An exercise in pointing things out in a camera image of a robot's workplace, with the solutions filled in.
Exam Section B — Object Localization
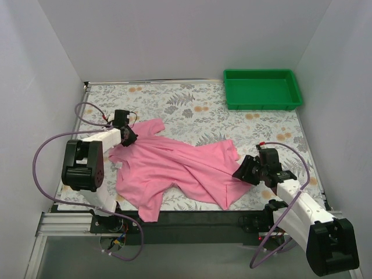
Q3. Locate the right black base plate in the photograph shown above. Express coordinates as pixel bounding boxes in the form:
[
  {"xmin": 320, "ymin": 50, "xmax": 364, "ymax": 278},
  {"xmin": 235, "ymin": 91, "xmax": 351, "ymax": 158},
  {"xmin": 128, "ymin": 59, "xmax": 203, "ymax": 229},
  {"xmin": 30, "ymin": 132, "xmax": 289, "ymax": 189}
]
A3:
[{"xmin": 238, "ymin": 212, "xmax": 274, "ymax": 233}]

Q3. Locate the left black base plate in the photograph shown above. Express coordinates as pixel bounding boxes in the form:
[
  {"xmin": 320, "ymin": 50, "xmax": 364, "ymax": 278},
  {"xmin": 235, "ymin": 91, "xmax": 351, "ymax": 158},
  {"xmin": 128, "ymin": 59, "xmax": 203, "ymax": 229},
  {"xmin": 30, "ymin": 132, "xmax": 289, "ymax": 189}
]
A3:
[{"xmin": 90, "ymin": 215, "xmax": 140, "ymax": 234}]

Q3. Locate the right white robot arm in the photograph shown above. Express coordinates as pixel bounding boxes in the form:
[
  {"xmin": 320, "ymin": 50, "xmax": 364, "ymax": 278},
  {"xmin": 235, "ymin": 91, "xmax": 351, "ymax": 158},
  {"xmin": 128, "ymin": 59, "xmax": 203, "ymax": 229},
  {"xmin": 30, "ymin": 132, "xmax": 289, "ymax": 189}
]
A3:
[{"xmin": 232, "ymin": 145, "xmax": 360, "ymax": 277}]

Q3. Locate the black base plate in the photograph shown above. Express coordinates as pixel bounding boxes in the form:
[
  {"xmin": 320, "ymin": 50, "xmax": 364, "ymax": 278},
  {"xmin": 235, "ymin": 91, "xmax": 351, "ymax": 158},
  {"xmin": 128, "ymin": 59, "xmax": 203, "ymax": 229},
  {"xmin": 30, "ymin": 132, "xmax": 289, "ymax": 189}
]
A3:
[
  {"xmin": 90, "ymin": 215, "xmax": 140, "ymax": 234},
  {"xmin": 238, "ymin": 212, "xmax": 274, "ymax": 233}
]

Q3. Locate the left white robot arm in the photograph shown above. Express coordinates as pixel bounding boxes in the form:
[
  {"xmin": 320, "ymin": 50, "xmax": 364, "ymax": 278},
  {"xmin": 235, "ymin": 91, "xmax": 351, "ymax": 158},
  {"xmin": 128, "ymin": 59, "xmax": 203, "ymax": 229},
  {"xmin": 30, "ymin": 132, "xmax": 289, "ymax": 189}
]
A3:
[{"xmin": 62, "ymin": 110, "xmax": 138, "ymax": 233}]

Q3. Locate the floral patterned table mat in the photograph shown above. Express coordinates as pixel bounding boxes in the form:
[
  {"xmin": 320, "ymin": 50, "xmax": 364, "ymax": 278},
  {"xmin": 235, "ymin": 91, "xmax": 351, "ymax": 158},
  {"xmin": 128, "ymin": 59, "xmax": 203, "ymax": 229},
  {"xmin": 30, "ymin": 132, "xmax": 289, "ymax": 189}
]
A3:
[{"xmin": 74, "ymin": 81, "xmax": 325, "ymax": 205}]

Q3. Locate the aluminium frame rail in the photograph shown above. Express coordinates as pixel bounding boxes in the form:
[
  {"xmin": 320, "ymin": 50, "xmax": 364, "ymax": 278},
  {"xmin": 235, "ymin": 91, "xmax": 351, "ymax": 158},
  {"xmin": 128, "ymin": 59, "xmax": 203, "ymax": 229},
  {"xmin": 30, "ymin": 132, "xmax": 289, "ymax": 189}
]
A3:
[{"xmin": 23, "ymin": 210, "xmax": 364, "ymax": 279}]

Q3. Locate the pink t shirt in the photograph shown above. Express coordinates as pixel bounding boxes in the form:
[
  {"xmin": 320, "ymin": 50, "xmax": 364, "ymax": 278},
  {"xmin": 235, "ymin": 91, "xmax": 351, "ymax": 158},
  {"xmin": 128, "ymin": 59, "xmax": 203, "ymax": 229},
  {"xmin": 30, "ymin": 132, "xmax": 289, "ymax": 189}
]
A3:
[{"xmin": 109, "ymin": 119, "xmax": 251, "ymax": 222}]

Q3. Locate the green plastic bin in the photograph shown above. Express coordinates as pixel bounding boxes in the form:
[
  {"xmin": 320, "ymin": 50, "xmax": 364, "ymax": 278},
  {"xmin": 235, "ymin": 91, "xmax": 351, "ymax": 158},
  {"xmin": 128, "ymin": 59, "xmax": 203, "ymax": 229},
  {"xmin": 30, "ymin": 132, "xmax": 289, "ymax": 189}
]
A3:
[{"xmin": 223, "ymin": 69, "xmax": 303, "ymax": 110}]

